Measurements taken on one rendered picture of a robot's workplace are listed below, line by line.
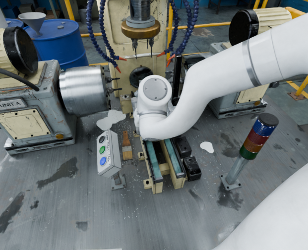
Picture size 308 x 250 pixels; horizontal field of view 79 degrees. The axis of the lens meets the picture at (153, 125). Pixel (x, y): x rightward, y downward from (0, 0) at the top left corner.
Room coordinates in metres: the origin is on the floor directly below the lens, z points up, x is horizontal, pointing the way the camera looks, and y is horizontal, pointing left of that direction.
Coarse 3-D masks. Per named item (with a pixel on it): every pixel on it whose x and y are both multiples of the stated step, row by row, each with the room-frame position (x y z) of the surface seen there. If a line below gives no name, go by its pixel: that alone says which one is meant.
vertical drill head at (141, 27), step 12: (132, 0) 0.88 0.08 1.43; (144, 0) 0.88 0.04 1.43; (132, 12) 0.89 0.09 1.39; (144, 12) 0.88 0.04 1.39; (132, 24) 0.86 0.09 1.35; (144, 24) 0.86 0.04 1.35; (156, 24) 0.90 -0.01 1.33; (132, 36) 0.84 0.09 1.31; (144, 36) 0.83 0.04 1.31; (132, 48) 0.96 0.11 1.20
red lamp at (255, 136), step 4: (252, 128) 0.43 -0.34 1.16; (252, 132) 0.42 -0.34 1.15; (248, 136) 0.43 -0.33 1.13; (252, 136) 0.41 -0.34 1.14; (256, 136) 0.40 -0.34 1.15; (260, 136) 0.40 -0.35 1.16; (264, 136) 0.39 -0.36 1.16; (268, 136) 0.40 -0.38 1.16; (252, 140) 0.41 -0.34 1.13; (256, 140) 0.40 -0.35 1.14; (260, 140) 0.39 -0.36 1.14; (264, 140) 0.39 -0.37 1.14; (260, 144) 0.39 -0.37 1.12
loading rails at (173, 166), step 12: (132, 96) 0.91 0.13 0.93; (144, 144) 0.54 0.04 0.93; (168, 144) 0.55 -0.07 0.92; (144, 156) 0.55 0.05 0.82; (168, 156) 0.50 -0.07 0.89; (156, 168) 0.42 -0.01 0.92; (168, 168) 0.46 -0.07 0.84; (180, 168) 0.42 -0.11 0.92; (144, 180) 0.42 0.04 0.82; (156, 180) 0.36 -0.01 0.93; (180, 180) 0.39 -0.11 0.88; (156, 192) 0.36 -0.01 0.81
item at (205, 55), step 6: (192, 54) 0.98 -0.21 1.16; (198, 54) 0.97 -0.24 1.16; (204, 54) 0.97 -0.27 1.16; (210, 54) 0.97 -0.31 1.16; (186, 60) 0.91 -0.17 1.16; (192, 60) 0.91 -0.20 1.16; (198, 60) 0.91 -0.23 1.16; (186, 66) 0.87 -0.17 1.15; (168, 72) 0.96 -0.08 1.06; (186, 72) 0.86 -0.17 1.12; (180, 78) 0.87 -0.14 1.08; (180, 84) 0.92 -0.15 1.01; (180, 90) 0.89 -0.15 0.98; (180, 96) 0.91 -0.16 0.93
